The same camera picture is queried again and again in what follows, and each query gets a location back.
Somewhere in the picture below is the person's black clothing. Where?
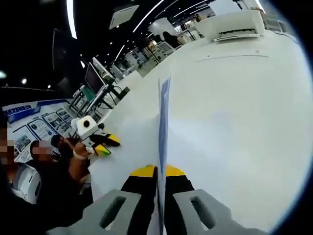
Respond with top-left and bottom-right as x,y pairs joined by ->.
0,156 -> 95,235

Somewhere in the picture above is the open white laptop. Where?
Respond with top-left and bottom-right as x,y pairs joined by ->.
84,62 -> 108,95

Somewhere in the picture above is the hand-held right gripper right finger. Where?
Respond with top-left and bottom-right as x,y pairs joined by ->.
165,165 -> 268,235

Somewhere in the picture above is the small standing desk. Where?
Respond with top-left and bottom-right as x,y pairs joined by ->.
73,83 -> 123,116

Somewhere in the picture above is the green board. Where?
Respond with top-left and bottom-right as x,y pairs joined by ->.
82,85 -> 95,98

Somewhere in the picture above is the stack of white printing papers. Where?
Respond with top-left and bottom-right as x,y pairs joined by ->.
153,72 -> 173,235

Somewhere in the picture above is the white wrist strap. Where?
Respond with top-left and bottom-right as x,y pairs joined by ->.
72,150 -> 87,160

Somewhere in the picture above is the white printer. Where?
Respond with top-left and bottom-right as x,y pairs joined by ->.
197,9 -> 266,42

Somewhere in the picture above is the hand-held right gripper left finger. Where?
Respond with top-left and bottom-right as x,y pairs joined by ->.
46,165 -> 158,235

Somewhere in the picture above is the person's left hand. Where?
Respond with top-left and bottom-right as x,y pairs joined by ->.
74,141 -> 95,158

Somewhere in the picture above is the long ceiling light strip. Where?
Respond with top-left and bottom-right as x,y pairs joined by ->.
133,0 -> 165,32
66,0 -> 78,40

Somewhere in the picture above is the white chest device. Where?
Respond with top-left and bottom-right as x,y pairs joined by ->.
11,163 -> 42,204

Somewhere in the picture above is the ceiling air conditioner unit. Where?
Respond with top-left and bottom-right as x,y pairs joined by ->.
110,4 -> 140,27

